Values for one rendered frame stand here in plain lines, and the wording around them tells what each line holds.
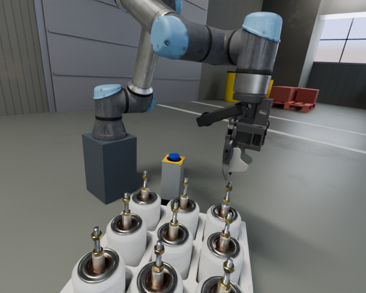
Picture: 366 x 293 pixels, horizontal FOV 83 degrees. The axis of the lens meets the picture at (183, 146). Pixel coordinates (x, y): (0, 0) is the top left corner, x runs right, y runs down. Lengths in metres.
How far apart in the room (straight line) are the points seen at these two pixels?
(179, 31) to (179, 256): 0.46
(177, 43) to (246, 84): 0.16
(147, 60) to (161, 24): 0.46
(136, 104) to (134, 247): 0.63
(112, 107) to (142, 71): 0.20
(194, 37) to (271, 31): 0.14
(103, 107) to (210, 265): 0.72
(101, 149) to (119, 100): 0.22
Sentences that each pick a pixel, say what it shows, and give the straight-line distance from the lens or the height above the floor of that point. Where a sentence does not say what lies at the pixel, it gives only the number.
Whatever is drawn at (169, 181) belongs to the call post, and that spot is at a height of 0.24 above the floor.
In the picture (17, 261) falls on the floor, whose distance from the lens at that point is 0.92.
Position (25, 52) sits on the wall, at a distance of 2.97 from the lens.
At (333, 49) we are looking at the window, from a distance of 8.39.
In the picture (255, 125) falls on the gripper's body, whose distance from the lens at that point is 0.48.
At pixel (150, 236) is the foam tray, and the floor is 0.18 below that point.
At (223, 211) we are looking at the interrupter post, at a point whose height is 0.26.
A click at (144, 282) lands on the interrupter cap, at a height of 0.25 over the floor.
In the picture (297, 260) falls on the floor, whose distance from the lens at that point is 0.96.
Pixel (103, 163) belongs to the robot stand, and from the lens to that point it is 0.95.
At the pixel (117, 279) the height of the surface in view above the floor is 0.24.
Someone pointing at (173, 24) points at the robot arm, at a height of 0.69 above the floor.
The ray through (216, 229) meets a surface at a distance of 0.60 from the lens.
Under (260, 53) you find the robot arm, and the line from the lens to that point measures 0.46.
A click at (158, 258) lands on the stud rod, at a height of 0.31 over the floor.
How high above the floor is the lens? 0.61
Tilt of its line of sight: 20 degrees down
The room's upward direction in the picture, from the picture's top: 5 degrees clockwise
